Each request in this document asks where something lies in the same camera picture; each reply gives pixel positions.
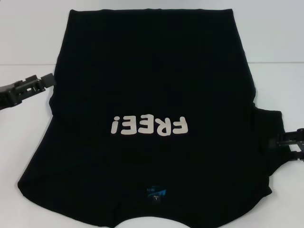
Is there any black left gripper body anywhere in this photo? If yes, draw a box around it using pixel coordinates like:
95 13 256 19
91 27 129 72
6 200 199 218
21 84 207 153
0 80 24 109

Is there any black t-shirt with FREE print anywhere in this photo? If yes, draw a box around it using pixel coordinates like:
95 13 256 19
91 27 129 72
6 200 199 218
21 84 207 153
18 8 285 228

